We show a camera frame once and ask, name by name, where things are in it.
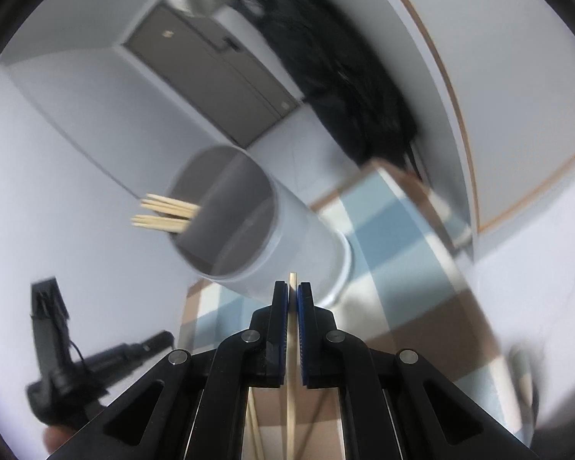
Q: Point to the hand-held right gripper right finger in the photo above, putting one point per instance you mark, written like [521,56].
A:
[304,306]

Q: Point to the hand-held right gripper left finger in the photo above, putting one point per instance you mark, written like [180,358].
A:
[280,306]

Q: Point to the person's left hand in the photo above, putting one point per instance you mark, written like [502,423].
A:
[57,442]

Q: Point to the brown door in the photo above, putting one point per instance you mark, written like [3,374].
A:
[211,86]

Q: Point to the white wood-trimmed wardrobe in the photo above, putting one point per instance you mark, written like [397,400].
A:
[517,105]

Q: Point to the grey divided utensil holder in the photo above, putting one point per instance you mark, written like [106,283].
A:
[302,249]

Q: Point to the black hanging bag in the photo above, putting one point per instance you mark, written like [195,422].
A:
[335,72]

